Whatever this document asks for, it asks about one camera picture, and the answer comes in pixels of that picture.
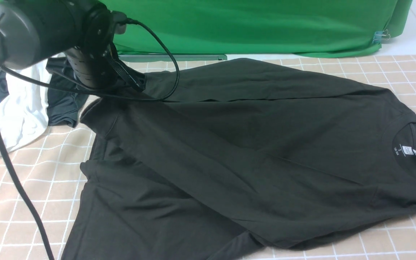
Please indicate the white crumpled shirt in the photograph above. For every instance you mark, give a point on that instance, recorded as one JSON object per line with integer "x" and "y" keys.
{"x": 23, "y": 113}

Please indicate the beige checkered tablecloth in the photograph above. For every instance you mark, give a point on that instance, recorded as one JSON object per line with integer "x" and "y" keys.
{"x": 49, "y": 171}

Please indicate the dark gray long-sleeve shirt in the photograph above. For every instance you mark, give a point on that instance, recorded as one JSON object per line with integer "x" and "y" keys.
{"x": 244, "y": 154}

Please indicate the green backdrop cloth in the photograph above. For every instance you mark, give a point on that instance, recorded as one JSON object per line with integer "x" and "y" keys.
{"x": 311, "y": 28}

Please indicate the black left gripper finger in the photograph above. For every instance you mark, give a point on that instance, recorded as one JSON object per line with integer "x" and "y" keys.
{"x": 131, "y": 77}

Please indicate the blue binder clip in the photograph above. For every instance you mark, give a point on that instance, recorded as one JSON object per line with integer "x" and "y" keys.
{"x": 380, "y": 36}

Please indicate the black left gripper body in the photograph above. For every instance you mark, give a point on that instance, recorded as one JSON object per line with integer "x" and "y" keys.
{"x": 95, "y": 26}

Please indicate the dark teal crumpled shirt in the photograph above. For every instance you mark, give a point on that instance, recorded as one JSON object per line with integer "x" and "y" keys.
{"x": 64, "y": 106}

